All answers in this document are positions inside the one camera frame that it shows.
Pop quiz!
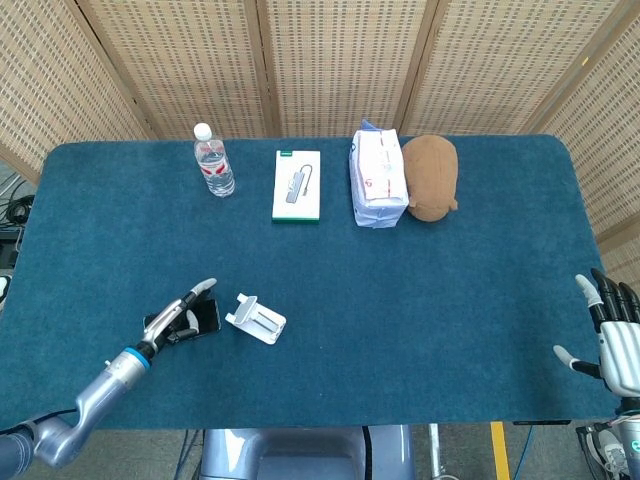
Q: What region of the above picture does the white tissue pack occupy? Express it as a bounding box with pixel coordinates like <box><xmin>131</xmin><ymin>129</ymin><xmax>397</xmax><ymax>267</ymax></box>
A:
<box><xmin>348</xmin><ymin>118</ymin><xmax>410</xmax><ymax>229</ymax></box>

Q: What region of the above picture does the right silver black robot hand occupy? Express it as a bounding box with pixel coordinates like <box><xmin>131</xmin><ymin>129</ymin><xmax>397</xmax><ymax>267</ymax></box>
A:
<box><xmin>552</xmin><ymin>268</ymin><xmax>640</xmax><ymax>400</ymax></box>

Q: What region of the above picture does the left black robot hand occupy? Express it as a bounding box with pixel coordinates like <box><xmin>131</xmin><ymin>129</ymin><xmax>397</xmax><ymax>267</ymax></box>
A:
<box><xmin>141</xmin><ymin>277</ymin><xmax>219</xmax><ymax>357</ymax></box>

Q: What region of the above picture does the black cable bundle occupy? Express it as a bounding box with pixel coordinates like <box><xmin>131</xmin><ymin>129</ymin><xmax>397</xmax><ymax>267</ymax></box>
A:
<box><xmin>0</xmin><ymin>193</ymin><xmax>37</xmax><ymax>227</ymax></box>

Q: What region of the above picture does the blue felt table mat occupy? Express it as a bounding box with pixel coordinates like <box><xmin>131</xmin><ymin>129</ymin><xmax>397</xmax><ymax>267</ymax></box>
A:
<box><xmin>0</xmin><ymin>133</ymin><xmax>617</xmax><ymax>434</ymax></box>

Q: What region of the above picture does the brown plush toy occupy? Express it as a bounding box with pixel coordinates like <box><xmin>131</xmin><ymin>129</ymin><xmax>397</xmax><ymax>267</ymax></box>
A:
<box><xmin>401</xmin><ymin>134</ymin><xmax>460</xmax><ymax>222</ymax></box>

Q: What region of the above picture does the black smartphone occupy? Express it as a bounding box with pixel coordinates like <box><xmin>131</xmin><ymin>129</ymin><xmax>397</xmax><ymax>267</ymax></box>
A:
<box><xmin>143</xmin><ymin>298</ymin><xmax>222</xmax><ymax>342</ymax></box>

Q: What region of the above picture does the woven bamboo folding screen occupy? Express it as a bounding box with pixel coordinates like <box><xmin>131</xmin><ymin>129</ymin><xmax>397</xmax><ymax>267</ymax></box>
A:
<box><xmin>0</xmin><ymin>0</ymin><xmax>640</xmax><ymax>271</ymax></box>

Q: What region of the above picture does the white folding phone stand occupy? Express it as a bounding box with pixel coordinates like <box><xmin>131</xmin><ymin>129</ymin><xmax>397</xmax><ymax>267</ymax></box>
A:
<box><xmin>224</xmin><ymin>292</ymin><xmax>288</xmax><ymax>346</ymax></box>

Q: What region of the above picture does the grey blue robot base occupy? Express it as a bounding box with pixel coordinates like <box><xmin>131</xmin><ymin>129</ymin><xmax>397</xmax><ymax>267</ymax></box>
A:
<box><xmin>198</xmin><ymin>424</ymin><xmax>417</xmax><ymax>480</ymax></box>

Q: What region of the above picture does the metal table leg pole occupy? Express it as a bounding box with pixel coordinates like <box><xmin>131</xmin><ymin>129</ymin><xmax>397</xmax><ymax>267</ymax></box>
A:
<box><xmin>427</xmin><ymin>423</ymin><xmax>447</xmax><ymax>480</ymax></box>

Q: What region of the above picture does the white green USB hub box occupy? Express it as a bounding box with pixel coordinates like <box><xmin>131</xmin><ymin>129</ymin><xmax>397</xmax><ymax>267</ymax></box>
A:
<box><xmin>271</xmin><ymin>149</ymin><xmax>322</xmax><ymax>225</ymax></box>

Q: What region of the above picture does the clear plastic water bottle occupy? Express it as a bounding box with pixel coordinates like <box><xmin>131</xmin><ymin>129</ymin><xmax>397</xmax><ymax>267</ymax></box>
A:
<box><xmin>193</xmin><ymin>122</ymin><xmax>236</xmax><ymax>198</ymax></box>

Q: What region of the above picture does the grey white sneaker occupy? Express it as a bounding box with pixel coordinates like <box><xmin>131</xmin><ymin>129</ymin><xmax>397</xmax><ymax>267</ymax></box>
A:
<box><xmin>597</xmin><ymin>429</ymin><xmax>629</xmax><ymax>475</ymax></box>

